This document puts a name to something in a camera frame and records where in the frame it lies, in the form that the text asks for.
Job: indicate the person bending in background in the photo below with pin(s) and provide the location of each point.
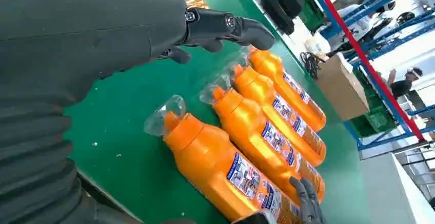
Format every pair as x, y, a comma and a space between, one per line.
360, 15

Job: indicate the person with white cap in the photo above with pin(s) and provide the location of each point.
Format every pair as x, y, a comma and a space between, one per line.
404, 83

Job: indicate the white side table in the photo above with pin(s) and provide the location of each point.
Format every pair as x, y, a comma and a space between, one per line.
384, 192

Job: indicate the clear plastic bag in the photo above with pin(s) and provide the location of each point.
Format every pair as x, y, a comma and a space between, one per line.
312, 46

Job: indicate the orange detergent bottle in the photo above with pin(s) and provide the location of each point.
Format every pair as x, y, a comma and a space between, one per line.
255, 83
204, 154
248, 127
272, 66

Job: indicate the brown cardboard box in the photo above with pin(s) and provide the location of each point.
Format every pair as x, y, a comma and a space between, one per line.
341, 88

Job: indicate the red rack post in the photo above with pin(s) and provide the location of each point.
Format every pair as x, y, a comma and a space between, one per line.
360, 54

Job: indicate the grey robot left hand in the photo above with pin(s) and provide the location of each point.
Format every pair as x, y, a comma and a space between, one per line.
85, 29

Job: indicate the green table mat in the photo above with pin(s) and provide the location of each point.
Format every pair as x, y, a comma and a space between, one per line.
136, 113

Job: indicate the blue metal rack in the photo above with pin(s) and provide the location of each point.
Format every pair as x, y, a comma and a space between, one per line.
380, 0

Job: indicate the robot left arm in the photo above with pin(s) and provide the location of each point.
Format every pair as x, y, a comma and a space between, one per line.
30, 161

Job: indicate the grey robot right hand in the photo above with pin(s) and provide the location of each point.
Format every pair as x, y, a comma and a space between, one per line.
307, 202

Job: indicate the white table with case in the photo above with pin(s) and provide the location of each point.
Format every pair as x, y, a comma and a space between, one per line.
295, 42

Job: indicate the green plastic crate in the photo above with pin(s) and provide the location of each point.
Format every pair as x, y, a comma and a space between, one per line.
312, 10
374, 117

